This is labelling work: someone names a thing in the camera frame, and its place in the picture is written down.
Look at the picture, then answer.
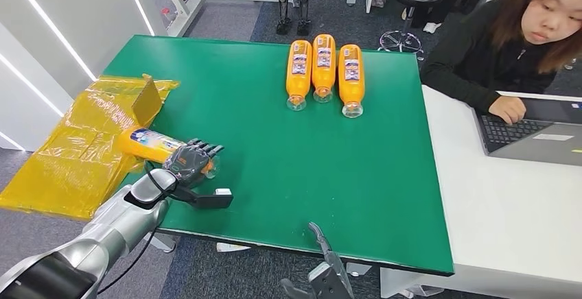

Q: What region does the white metal frame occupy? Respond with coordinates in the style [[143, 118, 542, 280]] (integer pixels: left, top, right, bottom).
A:
[[154, 0, 301, 38]]

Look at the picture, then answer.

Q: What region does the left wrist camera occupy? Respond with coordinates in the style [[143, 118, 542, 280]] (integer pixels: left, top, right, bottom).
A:
[[170, 184, 234, 210]]

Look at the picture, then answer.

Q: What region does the grey laptop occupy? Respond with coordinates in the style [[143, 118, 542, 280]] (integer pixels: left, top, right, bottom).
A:
[[471, 97, 582, 167]]

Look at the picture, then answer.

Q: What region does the person's hand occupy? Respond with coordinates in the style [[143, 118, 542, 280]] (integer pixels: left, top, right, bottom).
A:
[[489, 95, 527, 125]]

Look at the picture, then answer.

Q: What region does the black robot leg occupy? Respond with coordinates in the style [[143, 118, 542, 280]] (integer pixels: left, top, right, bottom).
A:
[[295, 0, 314, 37], [274, 0, 294, 36]]

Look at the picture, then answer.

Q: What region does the white table foot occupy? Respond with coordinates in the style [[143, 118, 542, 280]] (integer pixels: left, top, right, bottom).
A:
[[143, 232, 178, 254], [216, 242, 251, 253]]

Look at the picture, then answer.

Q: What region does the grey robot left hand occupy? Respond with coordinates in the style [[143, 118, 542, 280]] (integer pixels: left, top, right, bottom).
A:
[[162, 138, 225, 189]]

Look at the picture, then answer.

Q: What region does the yellow plastic wrapped cardboard box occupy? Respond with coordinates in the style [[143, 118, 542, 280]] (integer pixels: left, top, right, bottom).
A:
[[0, 74, 181, 222]]

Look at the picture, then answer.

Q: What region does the white desk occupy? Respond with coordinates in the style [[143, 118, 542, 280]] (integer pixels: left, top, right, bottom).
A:
[[380, 84, 582, 299]]

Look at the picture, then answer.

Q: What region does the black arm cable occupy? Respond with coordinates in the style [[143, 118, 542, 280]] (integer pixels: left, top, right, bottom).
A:
[[96, 160, 183, 296]]

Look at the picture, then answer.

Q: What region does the green table mat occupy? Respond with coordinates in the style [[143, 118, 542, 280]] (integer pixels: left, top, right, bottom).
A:
[[103, 34, 456, 277]]

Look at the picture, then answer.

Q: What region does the orange detergent bottle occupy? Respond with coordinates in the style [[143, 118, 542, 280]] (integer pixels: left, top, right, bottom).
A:
[[311, 34, 338, 104], [119, 126, 220, 180], [338, 43, 366, 119], [285, 39, 313, 112]]

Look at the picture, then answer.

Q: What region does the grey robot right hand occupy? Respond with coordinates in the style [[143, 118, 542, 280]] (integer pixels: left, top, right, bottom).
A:
[[279, 222, 356, 299]]

